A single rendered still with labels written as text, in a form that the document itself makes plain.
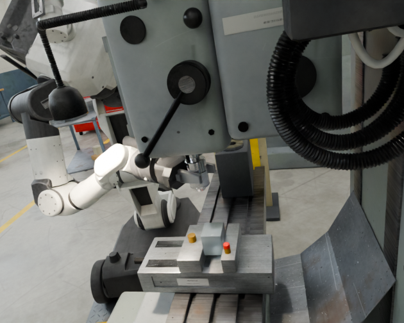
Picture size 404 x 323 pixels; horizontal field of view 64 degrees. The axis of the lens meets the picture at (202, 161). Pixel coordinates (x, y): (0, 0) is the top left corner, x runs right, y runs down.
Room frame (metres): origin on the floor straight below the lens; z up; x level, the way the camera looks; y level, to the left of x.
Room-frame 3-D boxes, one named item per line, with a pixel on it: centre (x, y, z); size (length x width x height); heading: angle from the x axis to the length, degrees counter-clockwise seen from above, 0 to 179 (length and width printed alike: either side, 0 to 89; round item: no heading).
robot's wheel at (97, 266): (1.24, 0.57, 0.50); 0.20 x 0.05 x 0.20; 176
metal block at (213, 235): (0.70, 0.01, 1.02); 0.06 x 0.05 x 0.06; 165
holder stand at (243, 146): (1.19, -0.13, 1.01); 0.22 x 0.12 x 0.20; 167
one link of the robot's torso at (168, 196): (1.50, 0.29, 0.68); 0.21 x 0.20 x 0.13; 176
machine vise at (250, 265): (0.71, 0.04, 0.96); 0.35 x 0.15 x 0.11; 75
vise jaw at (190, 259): (0.71, 0.06, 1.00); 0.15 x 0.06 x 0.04; 165
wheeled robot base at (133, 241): (1.47, 0.29, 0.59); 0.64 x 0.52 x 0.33; 176
